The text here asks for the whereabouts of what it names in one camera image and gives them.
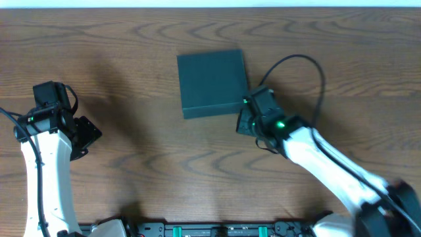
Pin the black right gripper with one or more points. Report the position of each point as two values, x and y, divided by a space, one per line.
245 123

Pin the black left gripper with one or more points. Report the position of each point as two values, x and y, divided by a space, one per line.
85 135

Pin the black box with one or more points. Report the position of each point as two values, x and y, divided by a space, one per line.
212 83

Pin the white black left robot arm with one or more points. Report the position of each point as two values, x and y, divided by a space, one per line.
51 137

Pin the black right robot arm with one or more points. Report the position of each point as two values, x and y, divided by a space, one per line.
376 207

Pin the black mounting rail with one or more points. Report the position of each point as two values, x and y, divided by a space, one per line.
276 229

